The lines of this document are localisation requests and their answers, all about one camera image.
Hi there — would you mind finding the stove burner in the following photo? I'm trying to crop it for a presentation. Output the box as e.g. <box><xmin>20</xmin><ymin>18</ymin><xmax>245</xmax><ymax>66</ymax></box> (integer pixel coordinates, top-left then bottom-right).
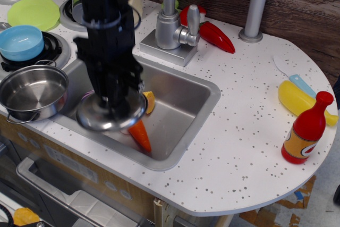
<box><xmin>1</xmin><ymin>31</ymin><xmax>71</xmax><ymax>80</ymax></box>
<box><xmin>59</xmin><ymin>0</ymin><xmax>87</xmax><ymax>32</ymax></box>

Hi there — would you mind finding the yellow toy banana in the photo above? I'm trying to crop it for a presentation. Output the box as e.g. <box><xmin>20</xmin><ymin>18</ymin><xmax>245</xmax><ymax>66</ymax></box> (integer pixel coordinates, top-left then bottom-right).
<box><xmin>278</xmin><ymin>80</ymin><xmax>339</xmax><ymax>127</ymax></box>

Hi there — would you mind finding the red white toy piece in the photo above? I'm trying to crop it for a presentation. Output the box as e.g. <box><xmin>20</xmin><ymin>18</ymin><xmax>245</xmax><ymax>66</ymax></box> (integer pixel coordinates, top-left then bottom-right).
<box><xmin>180</xmin><ymin>5</ymin><xmax>207</xmax><ymax>27</ymax></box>

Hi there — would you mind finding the silver oven door handle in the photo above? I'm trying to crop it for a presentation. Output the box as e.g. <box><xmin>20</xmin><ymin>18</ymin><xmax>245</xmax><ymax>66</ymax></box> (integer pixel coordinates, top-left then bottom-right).
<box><xmin>16</xmin><ymin>157</ymin><xmax>152</xmax><ymax>226</ymax></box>

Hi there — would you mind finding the green tin can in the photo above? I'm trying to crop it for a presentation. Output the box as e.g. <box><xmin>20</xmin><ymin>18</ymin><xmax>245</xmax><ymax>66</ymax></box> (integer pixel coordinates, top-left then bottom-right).
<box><xmin>72</xmin><ymin>0</ymin><xmax>83</xmax><ymax>24</ymax></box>

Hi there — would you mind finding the white blue toy knife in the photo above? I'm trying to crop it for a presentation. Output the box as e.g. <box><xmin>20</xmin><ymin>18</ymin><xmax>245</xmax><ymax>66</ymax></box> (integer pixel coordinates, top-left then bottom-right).
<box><xmin>273</xmin><ymin>55</ymin><xmax>316</xmax><ymax>98</ymax></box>

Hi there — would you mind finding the stainless steel pot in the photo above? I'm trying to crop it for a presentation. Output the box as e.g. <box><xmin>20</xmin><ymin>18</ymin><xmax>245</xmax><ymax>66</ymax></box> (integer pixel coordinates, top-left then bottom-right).
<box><xmin>1</xmin><ymin>65</ymin><xmax>69</xmax><ymax>124</ymax></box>

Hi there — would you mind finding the red ketchup bottle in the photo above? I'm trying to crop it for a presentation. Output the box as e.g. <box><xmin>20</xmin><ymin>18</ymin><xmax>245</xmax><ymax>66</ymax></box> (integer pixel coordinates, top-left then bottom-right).
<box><xmin>281</xmin><ymin>91</ymin><xmax>334</xmax><ymax>164</ymax></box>

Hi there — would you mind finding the steel pot lid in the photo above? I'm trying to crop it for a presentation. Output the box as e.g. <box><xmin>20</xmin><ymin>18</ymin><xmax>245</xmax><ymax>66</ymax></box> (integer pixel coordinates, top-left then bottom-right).
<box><xmin>76</xmin><ymin>91</ymin><xmax>147</xmax><ymax>132</ymax></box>

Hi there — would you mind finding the yellow toy corn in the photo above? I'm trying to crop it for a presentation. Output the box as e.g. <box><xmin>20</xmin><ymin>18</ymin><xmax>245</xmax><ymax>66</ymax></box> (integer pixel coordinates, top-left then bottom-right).
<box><xmin>143</xmin><ymin>91</ymin><xmax>155</xmax><ymax>114</ymax></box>

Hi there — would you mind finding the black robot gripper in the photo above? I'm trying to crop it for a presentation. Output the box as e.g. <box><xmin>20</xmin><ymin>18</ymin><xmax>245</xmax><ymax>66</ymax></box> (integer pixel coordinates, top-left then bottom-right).
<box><xmin>74</xmin><ymin>20</ymin><xmax>143</xmax><ymax>105</ymax></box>

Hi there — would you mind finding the front stove burner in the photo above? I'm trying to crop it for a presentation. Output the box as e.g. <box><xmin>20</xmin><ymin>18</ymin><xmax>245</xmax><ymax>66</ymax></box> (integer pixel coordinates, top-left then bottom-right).
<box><xmin>1</xmin><ymin>31</ymin><xmax>71</xmax><ymax>80</ymax></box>

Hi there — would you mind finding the grey support pole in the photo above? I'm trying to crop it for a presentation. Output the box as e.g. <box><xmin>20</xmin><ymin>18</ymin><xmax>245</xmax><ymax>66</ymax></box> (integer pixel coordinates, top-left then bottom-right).
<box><xmin>239</xmin><ymin>0</ymin><xmax>266</xmax><ymax>43</ymax></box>

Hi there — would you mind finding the back right stove burner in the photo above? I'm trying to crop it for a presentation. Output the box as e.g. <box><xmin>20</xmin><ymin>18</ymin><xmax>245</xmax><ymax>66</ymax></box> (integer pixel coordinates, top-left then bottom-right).
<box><xmin>59</xmin><ymin>0</ymin><xmax>87</xmax><ymax>32</ymax></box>

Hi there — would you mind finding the silver toy faucet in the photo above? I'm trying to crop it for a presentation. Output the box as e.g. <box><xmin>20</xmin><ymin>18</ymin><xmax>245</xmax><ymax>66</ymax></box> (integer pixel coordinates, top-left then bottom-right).
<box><xmin>140</xmin><ymin>0</ymin><xmax>200</xmax><ymax>66</ymax></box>

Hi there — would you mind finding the green plastic plate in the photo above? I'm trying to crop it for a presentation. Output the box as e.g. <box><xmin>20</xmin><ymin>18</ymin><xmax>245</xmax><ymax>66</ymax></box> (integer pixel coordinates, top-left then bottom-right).
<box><xmin>7</xmin><ymin>0</ymin><xmax>60</xmax><ymax>31</ymax></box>

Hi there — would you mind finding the light blue plastic bowl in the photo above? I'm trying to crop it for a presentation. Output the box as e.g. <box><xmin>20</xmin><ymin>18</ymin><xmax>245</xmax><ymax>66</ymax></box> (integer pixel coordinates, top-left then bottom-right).
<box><xmin>1</xmin><ymin>25</ymin><xmax>45</xmax><ymax>62</ymax></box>

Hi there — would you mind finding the silver sink basin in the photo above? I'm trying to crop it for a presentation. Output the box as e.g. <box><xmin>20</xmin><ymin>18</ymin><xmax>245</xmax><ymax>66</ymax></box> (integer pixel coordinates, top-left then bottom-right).
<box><xmin>53</xmin><ymin>56</ymin><xmax>220</xmax><ymax>171</ymax></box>

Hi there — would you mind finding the orange toy carrot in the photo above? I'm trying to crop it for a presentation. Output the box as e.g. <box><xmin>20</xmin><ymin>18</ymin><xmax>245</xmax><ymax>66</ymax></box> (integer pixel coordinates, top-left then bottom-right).
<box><xmin>128</xmin><ymin>120</ymin><xmax>152</xmax><ymax>152</ymax></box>

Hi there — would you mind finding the purple toy onion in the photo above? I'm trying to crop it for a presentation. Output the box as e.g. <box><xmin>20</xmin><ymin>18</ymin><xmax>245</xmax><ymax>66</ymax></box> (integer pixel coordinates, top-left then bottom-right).
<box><xmin>81</xmin><ymin>90</ymin><xmax>94</xmax><ymax>103</ymax></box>

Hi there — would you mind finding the cream plastic detergent bottle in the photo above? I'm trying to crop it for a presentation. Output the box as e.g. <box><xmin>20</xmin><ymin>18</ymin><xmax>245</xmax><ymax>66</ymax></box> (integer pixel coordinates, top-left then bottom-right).
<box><xmin>129</xmin><ymin>0</ymin><xmax>143</xmax><ymax>26</ymax></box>

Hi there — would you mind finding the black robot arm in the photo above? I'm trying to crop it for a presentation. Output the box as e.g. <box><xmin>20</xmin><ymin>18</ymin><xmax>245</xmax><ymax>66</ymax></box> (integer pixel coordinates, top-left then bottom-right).
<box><xmin>74</xmin><ymin>0</ymin><xmax>143</xmax><ymax>107</ymax></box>

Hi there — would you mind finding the red toy chili pepper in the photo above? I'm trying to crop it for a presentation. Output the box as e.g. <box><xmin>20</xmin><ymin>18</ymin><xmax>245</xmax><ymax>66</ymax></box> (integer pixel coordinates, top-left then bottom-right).
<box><xmin>199</xmin><ymin>21</ymin><xmax>235</xmax><ymax>54</ymax></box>

